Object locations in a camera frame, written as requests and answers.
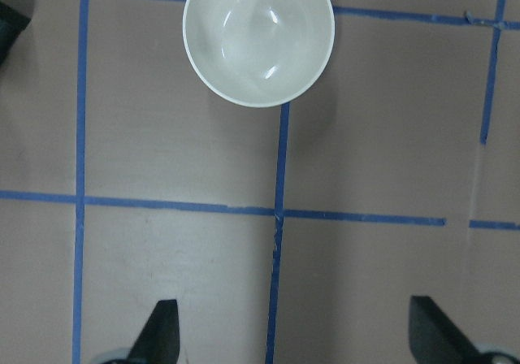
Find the white ceramic bowl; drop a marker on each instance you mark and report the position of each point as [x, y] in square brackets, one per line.
[258, 53]

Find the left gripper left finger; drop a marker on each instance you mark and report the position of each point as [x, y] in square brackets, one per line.
[159, 340]

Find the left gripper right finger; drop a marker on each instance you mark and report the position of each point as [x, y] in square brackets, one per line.
[434, 338]

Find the black dish rack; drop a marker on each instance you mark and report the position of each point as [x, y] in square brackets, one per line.
[13, 23]

